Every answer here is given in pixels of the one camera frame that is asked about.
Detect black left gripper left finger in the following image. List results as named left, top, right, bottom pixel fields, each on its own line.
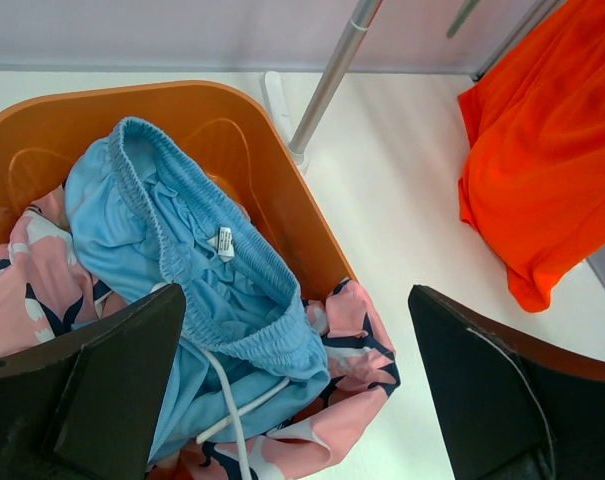
left=0, top=284, right=186, bottom=479

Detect light blue mesh shorts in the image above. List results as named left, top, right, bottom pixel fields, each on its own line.
left=65, top=117, right=330, bottom=463

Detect pink navy patterned shorts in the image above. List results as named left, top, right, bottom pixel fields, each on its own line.
left=0, top=189, right=400, bottom=479

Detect orange mesh shorts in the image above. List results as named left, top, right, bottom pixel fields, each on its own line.
left=458, top=0, right=605, bottom=313

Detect white metal clothes rack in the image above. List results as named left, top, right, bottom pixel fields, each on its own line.
left=261, top=0, right=383, bottom=175

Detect grey hanger of pink shorts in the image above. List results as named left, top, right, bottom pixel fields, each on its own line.
left=446, top=0, right=480, bottom=39

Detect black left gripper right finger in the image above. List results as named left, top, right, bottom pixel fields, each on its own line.
left=408, top=285, right=605, bottom=479

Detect orange plastic tub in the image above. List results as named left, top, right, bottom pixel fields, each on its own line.
left=0, top=80, right=352, bottom=300

